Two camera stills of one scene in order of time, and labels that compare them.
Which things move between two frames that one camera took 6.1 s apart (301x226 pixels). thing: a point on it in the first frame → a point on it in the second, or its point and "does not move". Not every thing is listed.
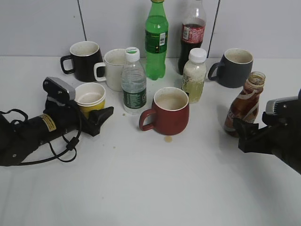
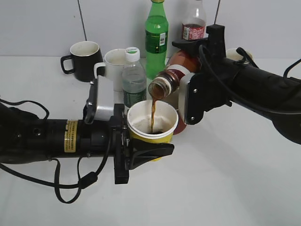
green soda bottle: (156, 36) does not move
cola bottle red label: (193, 33) does not move
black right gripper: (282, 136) → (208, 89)
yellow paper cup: (90, 96) → (166, 118)
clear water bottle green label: (133, 83) does not move
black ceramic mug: (84, 55) does not move
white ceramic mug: (114, 60) does not move
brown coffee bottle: (245, 106) → (183, 62)
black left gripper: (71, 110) → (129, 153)
